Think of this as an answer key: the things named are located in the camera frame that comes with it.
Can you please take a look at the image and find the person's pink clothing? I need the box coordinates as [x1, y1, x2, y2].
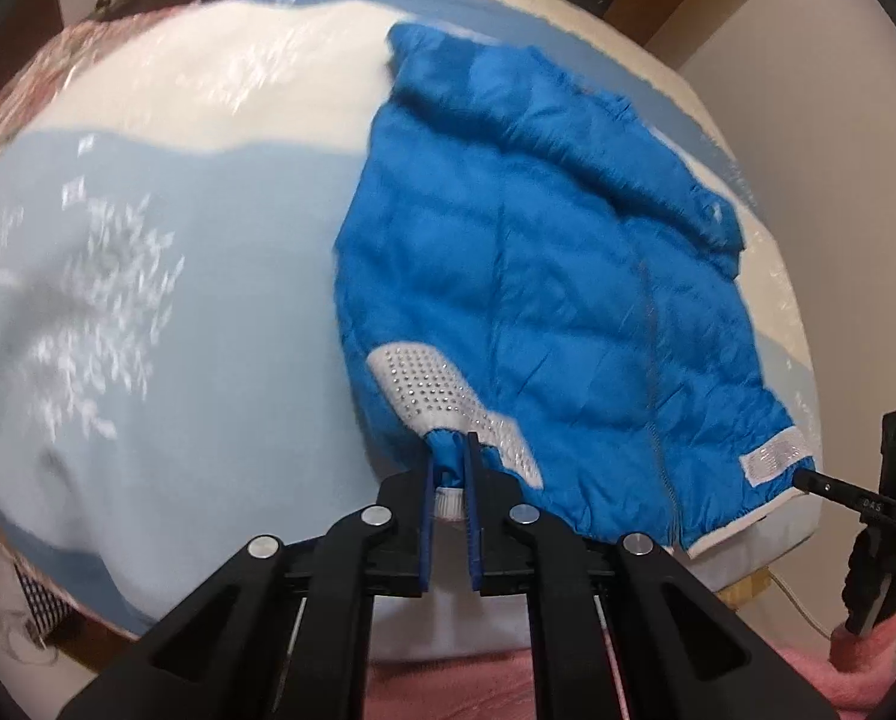
[361, 641, 896, 720]

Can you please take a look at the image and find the wooden bed frame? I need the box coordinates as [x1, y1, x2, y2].
[718, 566, 777, 610]

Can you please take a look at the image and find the blue puffer jacket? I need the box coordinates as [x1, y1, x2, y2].
[334, 21, 820, 560]

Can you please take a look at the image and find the blue and white bed cover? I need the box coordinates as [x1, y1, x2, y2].
[0, 0, 824, 665]

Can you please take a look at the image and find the white cable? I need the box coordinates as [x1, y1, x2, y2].
[766, 570, 839, 638]

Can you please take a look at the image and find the pink floral quilt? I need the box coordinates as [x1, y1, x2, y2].
[0, 0, 299, 166]

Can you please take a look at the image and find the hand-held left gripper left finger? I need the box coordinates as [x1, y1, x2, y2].
[56, 457, 440, 720]

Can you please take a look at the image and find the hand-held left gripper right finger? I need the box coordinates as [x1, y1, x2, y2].
[463, 431, 839, 720]

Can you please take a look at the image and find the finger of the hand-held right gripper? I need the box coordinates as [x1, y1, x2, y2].
[791, 469, 884, 524]

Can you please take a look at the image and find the checkered cloth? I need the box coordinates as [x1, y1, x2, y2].
[13, 561, 71, 640]

